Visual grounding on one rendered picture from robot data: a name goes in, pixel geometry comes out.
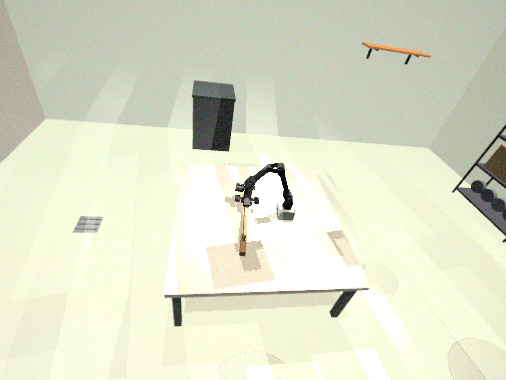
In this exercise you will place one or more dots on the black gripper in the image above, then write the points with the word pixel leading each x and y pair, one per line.
pixel 237 198

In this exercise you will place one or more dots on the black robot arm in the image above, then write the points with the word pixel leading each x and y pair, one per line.
pixel 251 181

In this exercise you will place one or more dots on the brown wooden post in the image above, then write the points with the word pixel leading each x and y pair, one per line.
pixel 242 251

